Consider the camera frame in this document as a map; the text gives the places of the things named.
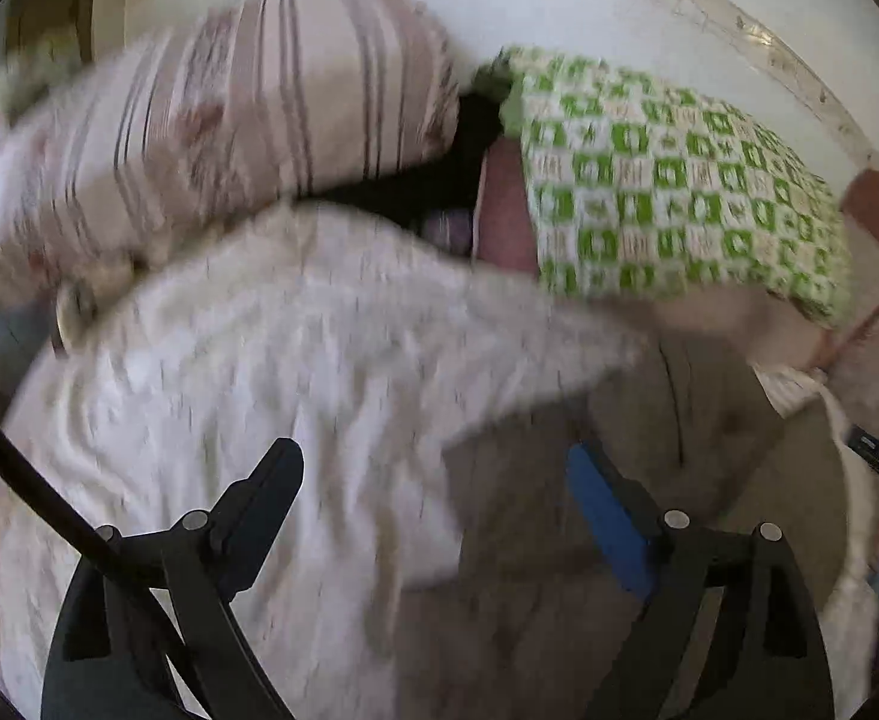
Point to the green checkered blanket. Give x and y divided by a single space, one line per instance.
672 180

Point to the brown padded jacket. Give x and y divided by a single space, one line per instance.
529 510

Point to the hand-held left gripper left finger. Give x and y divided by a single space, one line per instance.
267 510

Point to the pink striped folded quilt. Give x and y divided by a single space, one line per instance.
207 120

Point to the spotted tan cloth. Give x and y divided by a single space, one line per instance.
79 300

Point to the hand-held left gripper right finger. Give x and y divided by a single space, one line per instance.
608 517

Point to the white patterned bedsheet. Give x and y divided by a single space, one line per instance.
274 345

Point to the pale patterned bedcover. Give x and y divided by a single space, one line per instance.
878 375

